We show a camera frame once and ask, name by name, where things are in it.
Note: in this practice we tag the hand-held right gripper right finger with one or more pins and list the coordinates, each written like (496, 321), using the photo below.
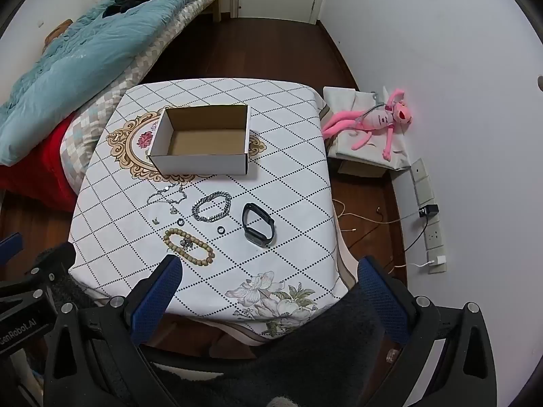
(382, 301)

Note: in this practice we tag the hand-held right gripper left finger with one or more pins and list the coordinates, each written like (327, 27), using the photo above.
(155, 301)

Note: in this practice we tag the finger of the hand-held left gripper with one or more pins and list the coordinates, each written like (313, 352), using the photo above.
(55, 259)
(10, 244)

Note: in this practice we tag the small silver charm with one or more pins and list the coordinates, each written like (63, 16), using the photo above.
(186, 243)

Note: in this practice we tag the white cardboard box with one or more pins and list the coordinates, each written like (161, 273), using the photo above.
(199, 163)

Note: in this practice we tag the white charger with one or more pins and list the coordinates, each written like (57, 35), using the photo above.
(437, 260)

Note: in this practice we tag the red blanket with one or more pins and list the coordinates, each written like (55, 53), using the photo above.
(38, 178)

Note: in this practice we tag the dark fleece garment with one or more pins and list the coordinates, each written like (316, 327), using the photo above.
(297, 356)

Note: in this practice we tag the black charger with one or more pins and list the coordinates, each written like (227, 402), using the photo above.
(429, 210)

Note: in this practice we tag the white diamond pattern tablecloth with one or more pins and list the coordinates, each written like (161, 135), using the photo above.
(288, 169)

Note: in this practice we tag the pink plush toy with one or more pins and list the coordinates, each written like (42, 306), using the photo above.
(377, 118)

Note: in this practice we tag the light blue duvet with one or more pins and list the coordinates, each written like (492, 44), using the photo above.
(85, 63)

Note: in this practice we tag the brown pillow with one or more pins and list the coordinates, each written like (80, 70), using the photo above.
(57, 32)

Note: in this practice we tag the wooden bed leg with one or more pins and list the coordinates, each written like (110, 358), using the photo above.
(216, 8)

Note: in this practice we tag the white wall socket row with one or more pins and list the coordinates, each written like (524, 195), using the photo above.
(424, 190)

